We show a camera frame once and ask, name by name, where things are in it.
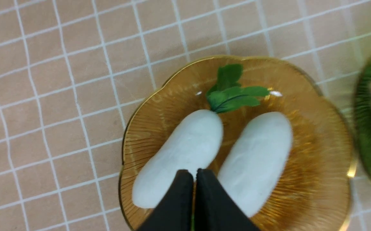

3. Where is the orange checkered tablecloth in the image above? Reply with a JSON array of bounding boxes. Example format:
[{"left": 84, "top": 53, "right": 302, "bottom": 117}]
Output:
[{"left": 0, "top": 0, "right": 371, "bottom": 231}]

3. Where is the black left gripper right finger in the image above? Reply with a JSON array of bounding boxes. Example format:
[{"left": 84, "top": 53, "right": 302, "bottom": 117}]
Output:
[{"left": 194, "top": 169, "right": 260, "bottom": 231}]

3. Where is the amber plastic plate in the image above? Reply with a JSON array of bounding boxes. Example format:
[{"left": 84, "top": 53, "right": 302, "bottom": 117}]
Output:
[{"left": 118, "top": 56, "right": 356, "bottom": 231}]

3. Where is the white radish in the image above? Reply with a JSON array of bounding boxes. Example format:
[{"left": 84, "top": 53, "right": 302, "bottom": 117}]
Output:
[
  {"left": 217, "top": 112, "right": 294, "bottom": 218},
  {"left": 132, "top": 64, "right": 270, "bottom": 209}
]

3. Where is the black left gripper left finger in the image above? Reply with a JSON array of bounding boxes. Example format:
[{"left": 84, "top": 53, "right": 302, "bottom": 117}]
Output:
[{"left": 137, "top": 170, "right": 194, "bottom": 231}]

